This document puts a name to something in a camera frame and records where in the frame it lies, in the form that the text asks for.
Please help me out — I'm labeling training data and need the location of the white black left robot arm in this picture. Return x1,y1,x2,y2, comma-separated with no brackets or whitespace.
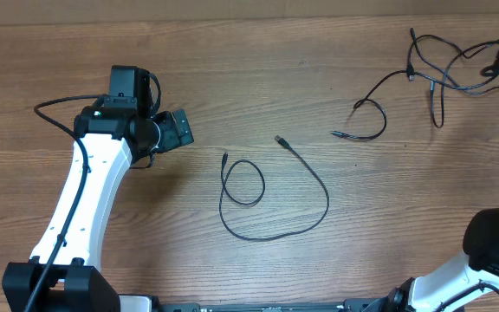
2,65,194,311

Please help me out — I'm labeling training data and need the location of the black USB cable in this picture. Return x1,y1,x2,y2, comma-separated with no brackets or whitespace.
329,35,499,142
217,134,331,243
405,26,499,97

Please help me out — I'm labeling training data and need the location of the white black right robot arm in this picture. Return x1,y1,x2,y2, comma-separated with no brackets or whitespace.
363,28,499,311

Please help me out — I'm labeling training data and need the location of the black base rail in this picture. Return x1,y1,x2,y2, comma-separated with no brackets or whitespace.
119,295,395,312

